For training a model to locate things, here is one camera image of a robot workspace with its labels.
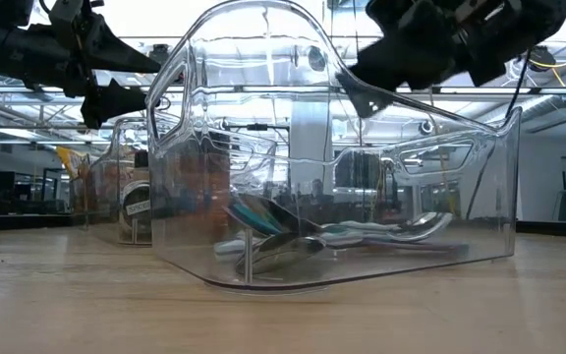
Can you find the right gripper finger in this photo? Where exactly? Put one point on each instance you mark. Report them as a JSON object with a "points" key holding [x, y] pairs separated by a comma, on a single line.
{"points": [[381, 74]]}

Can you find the purple label spice jar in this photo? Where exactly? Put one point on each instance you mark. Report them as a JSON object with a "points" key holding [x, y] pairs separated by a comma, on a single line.
{"points": [[138, 209]]}

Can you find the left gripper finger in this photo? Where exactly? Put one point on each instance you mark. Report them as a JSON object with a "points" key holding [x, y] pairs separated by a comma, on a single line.
{"points": [[116, 51], [111, 103]]}

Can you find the yellow snack packet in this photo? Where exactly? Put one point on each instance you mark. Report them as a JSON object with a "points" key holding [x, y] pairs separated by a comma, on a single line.
{"points": [[72, 159]]}

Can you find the black ceiling camera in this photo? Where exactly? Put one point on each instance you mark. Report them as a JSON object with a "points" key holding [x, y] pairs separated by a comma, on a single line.
{"points": [[160, 51], [316, 58], [541, 54]]}

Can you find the black metal spoon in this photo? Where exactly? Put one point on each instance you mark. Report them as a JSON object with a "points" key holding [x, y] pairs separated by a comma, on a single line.
{"points": [[283, 251]]}

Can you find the colourful spoons bundle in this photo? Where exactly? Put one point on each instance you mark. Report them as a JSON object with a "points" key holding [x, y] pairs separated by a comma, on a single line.
{"points": [[253, 216]]}

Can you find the silver metal spoon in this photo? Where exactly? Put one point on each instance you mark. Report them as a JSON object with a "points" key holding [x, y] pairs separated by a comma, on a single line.
{"points": [[425, 223]]}

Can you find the white square pillar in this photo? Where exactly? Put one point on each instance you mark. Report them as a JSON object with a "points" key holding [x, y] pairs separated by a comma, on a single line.
{"points": [[310, 147]]}

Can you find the clear plastic bin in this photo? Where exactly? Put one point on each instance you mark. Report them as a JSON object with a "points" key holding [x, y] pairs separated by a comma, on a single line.
{"points": [[312, 265], [130, 172], [79, 206]]}

